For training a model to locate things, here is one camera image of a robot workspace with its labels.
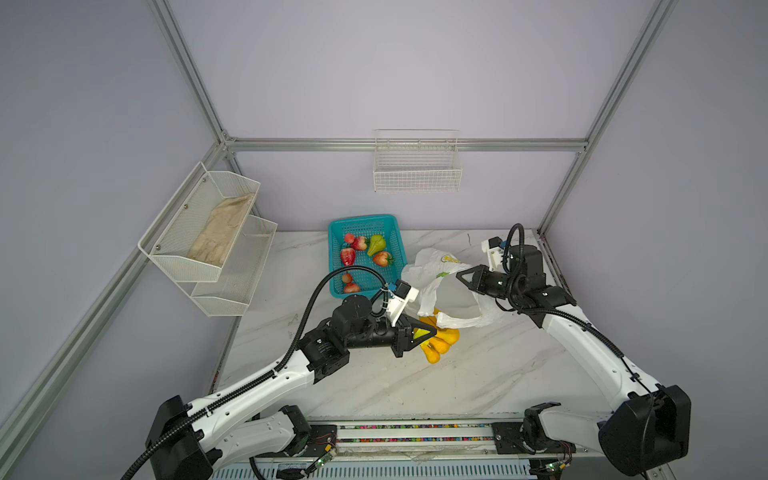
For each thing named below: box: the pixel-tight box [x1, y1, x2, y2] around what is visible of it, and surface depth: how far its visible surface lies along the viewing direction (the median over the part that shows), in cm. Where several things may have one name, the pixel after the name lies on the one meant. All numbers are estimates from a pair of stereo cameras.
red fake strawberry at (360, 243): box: [352, 236, 370, 251], surface depth 113 cm
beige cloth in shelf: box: [187, 193, 255, 266], surface depth 81 cm
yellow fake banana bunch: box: [419, 308, 460, 364], surface depth 66 cm
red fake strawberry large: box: [340, 247, 356, 267], surface depth 110 cm
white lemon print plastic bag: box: [401, 248, 510, 329], surface depth 74 cm
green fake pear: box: [367, 234, 386, 256], surface depth 113 cm
